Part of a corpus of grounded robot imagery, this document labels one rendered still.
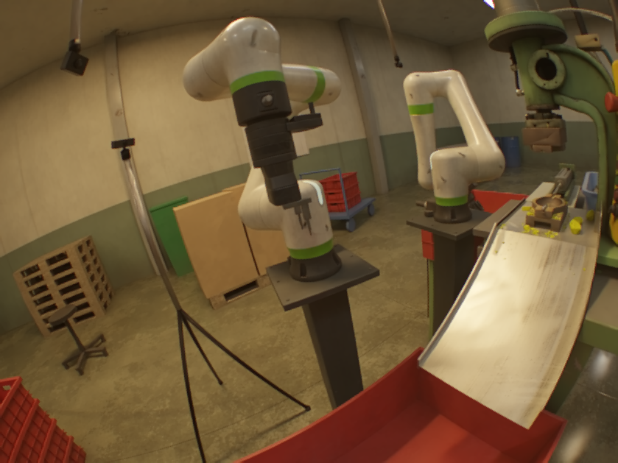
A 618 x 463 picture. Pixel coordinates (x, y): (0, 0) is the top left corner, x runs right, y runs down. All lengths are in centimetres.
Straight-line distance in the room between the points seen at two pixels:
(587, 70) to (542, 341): 55
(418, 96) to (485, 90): 855
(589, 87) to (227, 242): 260
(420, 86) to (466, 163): 39
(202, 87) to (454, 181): 78
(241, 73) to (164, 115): 428
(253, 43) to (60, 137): 478
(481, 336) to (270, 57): 60
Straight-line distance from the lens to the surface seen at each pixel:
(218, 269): 260
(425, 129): 119
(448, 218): 95
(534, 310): 55
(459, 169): 93
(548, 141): 65
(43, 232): 522
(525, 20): 66
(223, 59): 47
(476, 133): 104
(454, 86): 118
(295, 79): 70
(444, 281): 109
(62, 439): 198
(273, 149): 41
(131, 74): 502
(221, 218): 252
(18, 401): 180
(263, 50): 44
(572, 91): 71
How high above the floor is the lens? 124
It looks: 17 degrees down
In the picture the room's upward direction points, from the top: 13 degrees counter-clockwise
